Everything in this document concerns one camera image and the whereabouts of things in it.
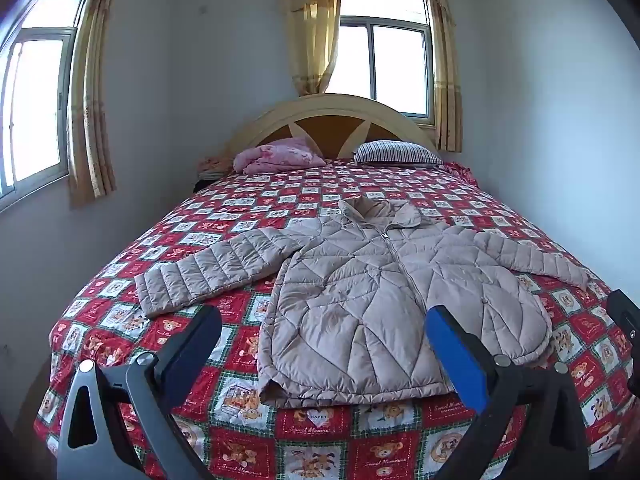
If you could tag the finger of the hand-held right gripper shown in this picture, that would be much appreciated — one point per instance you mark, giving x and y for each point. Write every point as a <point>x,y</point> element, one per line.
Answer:
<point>627,315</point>

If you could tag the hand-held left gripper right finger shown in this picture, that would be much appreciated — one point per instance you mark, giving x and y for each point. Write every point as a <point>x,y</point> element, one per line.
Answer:
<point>457,355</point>

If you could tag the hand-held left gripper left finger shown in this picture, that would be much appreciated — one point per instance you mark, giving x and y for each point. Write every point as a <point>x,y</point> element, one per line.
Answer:
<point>192,350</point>

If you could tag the beige quilted puffer jacket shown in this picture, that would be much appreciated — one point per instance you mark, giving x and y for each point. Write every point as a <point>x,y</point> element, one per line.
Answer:
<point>350,300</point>

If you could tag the red checked printed bedspread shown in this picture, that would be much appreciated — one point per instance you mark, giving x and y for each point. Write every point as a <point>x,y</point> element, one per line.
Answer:
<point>240,210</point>

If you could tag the floral cloth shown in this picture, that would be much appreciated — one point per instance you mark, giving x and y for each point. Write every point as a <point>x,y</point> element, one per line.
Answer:
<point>215,166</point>

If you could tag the pink folded blanket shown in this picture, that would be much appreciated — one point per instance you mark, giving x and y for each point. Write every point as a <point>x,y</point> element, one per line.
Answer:
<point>280,157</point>

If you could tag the striped pillow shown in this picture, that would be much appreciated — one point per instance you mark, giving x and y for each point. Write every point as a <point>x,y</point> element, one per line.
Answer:
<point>395,152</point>

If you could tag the cream and wood headboard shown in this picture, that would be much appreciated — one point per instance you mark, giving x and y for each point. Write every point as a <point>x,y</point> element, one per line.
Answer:
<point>325,130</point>

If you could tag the yellow patterned curtain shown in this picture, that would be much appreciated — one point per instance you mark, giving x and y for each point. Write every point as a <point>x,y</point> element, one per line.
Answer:
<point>92,110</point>
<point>310,35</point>
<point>445,85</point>

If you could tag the sliding glass window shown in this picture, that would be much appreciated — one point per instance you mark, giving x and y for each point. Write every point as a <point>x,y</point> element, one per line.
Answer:
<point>35,110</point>
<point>395,65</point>

